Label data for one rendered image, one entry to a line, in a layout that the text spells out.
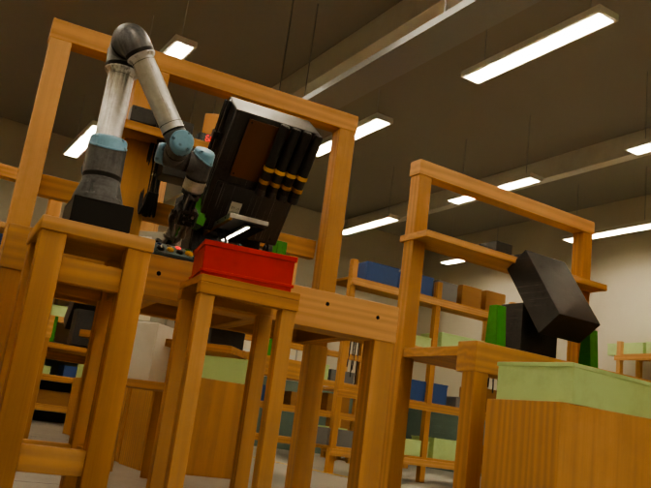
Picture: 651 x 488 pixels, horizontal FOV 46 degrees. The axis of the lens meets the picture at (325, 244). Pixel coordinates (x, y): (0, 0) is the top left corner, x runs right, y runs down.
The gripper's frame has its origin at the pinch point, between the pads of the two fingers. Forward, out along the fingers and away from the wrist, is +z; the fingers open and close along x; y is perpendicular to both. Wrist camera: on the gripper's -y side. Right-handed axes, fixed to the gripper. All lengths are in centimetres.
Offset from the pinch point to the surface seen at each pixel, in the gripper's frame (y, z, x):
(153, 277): 8.1, 12.6, -4.8
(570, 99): -529, -75, 528
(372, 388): 22, 34, 88
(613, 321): -599, 214, 840
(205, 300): 42.8, 0.4, 5.1
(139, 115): -80, -20, -12
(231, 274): 34.8, -6.5, 12.6
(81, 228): 45, -15, -37
